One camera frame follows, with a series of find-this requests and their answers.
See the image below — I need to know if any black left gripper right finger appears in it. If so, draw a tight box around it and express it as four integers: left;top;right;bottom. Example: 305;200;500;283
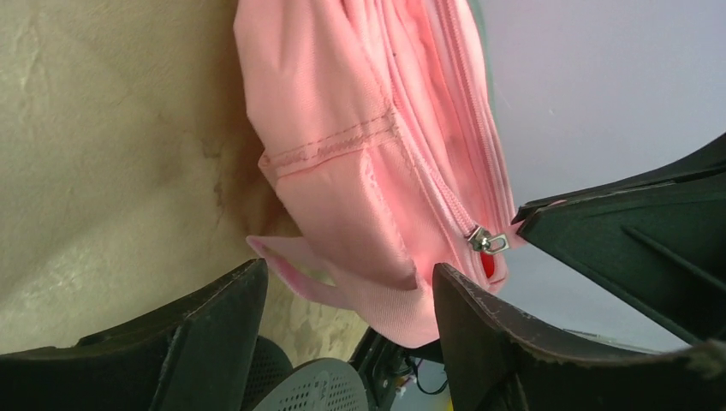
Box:
432;264;725;410

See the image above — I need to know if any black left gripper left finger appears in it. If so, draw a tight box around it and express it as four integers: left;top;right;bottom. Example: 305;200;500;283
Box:
1;259;268;410

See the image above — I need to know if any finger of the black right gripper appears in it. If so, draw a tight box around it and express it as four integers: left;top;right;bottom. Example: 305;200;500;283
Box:
513;137;725;343

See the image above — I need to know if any pink student backpack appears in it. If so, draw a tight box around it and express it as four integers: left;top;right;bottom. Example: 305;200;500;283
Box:
234;0;521;348

